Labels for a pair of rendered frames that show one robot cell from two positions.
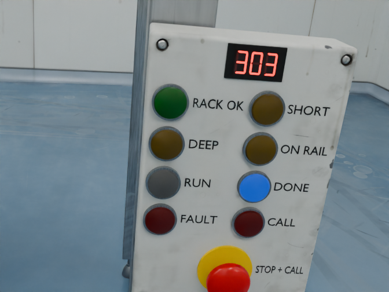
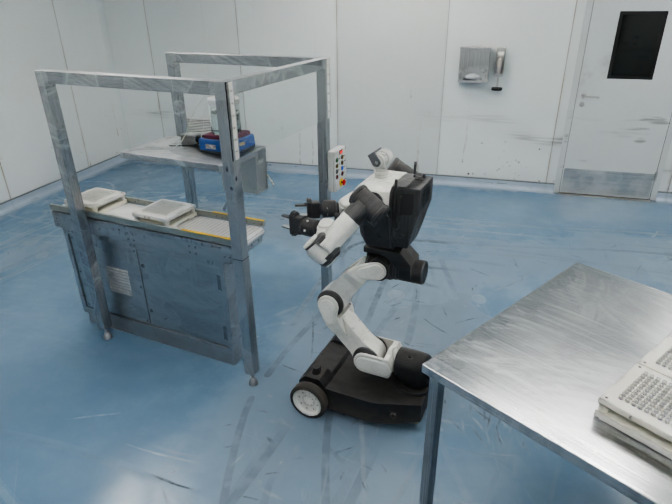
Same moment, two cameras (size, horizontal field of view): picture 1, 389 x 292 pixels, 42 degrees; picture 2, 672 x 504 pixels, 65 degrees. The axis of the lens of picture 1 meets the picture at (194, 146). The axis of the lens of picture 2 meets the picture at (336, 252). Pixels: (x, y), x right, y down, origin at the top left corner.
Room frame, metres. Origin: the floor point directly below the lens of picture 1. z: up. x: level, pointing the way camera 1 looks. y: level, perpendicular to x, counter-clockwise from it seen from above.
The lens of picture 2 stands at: (-1.35, 2.69, 1.96)
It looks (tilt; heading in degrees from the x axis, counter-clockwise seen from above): 26 degrees down; 303
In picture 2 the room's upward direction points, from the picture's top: 1 degrees counter-clockwise
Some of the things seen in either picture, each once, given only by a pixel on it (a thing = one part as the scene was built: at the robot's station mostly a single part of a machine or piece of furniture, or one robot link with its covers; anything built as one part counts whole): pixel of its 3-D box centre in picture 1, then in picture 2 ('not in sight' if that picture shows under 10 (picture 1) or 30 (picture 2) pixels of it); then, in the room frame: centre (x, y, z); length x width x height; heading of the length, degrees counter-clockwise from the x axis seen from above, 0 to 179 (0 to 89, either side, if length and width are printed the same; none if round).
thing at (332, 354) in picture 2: not in sight; (372, 367); (-0.28, 0.72, 0.19); 0.64 x 0.52 x 0.33; 8
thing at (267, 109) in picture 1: (267, 109); not in sight; (0.40, -0.06, 1.04); 0.03 x 0.01 x 0.03; 98
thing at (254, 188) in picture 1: (254, 188); not in sight; (0.40, -0.06, 0.97); 0.03 x 0.01 x 0.03; 98
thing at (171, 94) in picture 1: (170, 102); not in sight; (0.39, 0.02, 1.04); 0.03 x 0.01 x 0.03; 98
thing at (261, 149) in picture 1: (260, 149); not in sight; (0.40, -0.06, 1.01); 0.03 x 0.01 x 0.03; 98
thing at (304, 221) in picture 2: not in sight; (302, 225); (0.05, 0.85, 0.98); 0.12 x 0.10 x 0.13; 0
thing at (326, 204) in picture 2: not in sight; (318, 209); (0.11, 0.63, 0.98); 0.12 x 0.10 x 0.13; 40
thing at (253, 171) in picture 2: not in sight; (244, 170); (0.52, 0.71, 1.14); 0.22 x 0.11 x 0.20; 8
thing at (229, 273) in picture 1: (226, 273); not in sight; (0.39, -0.04, 0.88); 0.04 x 0.04 x 0.04; 8
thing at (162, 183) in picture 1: (163, 183); not in sight; (0.39, 0.02, 0.97); 0.03 x 0.01 x 0.03; 98
